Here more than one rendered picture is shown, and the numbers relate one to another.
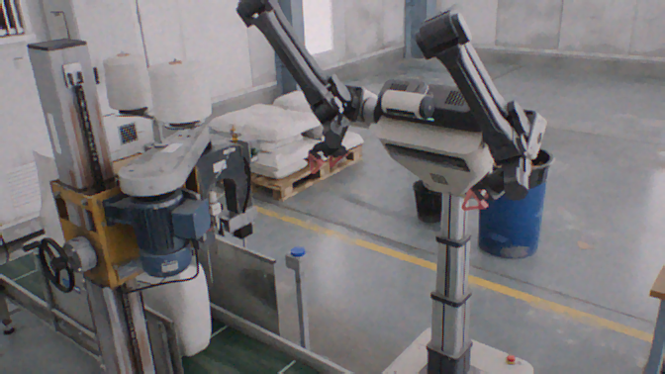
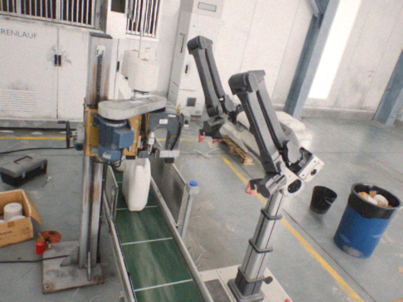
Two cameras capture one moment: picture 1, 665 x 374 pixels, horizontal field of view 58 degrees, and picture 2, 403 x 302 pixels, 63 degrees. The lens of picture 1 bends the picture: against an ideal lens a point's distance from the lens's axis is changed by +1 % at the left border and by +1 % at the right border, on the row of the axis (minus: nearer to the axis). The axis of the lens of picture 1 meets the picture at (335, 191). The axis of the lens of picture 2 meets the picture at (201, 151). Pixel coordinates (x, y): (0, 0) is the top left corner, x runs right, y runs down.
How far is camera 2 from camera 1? 0.67 m
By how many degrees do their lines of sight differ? 21
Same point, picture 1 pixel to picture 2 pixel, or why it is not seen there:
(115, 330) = (85, 177)
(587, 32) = not seen: outside the picture
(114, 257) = (91, 142)
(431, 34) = (234, 80)
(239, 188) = (172, 137)
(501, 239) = (345, 240)
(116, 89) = (124, 65)
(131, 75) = not seen: hidden behind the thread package
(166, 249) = (107, 147)
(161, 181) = (112, 112)
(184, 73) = (142, 65)
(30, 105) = not seen: hidden behind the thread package
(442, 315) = (250, 253)
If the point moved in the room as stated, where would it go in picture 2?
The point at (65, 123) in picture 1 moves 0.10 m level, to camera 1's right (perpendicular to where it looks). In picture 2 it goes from (90, 72) to (102, 76)
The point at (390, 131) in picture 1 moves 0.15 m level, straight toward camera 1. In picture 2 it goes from (247, 136) to (235, 142)
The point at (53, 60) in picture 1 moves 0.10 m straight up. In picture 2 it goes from (92, 41) to (94, 22)
